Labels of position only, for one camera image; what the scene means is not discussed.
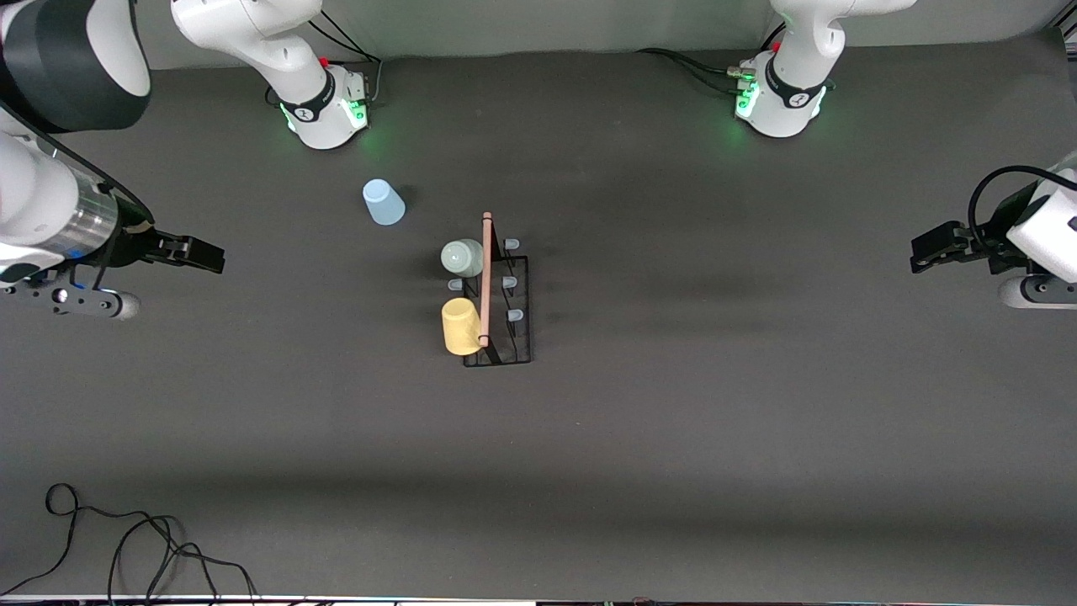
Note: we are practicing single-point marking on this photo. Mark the dark grey table cloth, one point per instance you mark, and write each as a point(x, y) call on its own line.
point(673, 463)

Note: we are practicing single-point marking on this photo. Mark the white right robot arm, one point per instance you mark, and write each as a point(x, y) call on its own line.
point(278, 50)

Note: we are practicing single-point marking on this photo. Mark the pale green plastic cup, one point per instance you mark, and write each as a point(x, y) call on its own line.
point(461, 257)

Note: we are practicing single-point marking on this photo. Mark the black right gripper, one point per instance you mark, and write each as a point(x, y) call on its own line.
point(135, 245)

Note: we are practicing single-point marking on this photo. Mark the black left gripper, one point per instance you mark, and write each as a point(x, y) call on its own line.
point(986, 242)

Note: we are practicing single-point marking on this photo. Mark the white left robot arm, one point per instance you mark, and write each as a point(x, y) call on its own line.
point(799, 50)

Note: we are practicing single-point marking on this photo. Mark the yellow plastic cup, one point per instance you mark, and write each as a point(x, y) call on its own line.
point(461, 326)

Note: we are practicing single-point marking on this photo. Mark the light blue plastic cup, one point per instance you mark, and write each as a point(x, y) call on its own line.
point(384, 204)

